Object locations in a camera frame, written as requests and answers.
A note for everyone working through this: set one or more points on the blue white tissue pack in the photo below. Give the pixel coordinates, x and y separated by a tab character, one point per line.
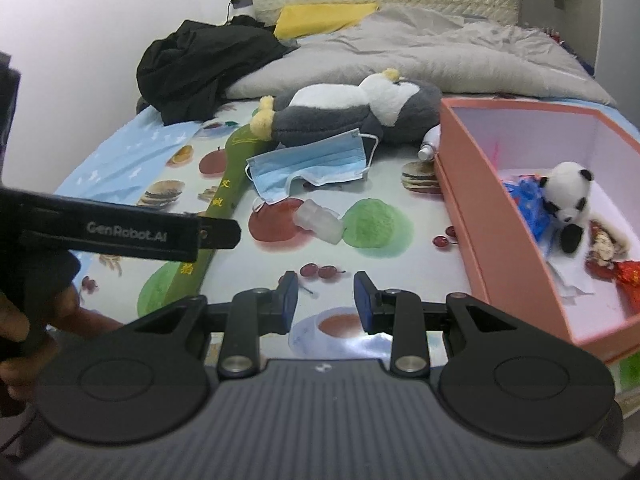
527	196

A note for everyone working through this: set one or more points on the white wardrobe cabinet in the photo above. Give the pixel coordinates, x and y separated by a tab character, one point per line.
605	33

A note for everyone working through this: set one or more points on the white small bottle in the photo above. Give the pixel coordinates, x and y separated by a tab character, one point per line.
430	145

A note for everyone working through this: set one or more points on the pink open cardboard box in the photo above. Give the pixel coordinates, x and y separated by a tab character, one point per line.
485	141

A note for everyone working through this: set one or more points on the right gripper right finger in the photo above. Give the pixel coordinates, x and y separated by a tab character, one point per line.
397	313

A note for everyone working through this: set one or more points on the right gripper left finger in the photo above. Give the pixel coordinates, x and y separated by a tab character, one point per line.
247	317

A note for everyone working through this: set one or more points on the red snack packet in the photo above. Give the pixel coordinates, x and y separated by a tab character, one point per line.
604	251

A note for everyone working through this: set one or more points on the green embroidered plush stick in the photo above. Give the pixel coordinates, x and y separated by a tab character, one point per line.
240	146

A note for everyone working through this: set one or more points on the black clothing pile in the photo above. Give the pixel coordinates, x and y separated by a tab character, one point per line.
185	75

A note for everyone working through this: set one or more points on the person's left hand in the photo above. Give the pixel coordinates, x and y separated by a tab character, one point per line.
20	374

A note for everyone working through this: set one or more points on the large grey penguin plush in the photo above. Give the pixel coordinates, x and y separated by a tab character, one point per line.
394	109

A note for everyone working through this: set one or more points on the blue surgical mask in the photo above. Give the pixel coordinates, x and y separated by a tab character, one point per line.
342	158

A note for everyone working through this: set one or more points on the yellow pillow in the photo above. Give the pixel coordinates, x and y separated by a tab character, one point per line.
302	20

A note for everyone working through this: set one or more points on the white paper towel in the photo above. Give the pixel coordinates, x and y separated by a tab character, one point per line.
570	277

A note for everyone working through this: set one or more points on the white fluffy scrunchie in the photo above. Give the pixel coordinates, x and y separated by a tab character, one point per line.
618	236

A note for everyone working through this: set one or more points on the small panda plush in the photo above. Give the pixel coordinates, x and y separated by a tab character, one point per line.
565	194

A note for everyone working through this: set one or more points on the grey duvet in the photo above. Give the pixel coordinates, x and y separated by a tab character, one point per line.
458	56

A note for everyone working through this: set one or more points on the red foil packet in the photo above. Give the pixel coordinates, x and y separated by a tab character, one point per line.
627	276

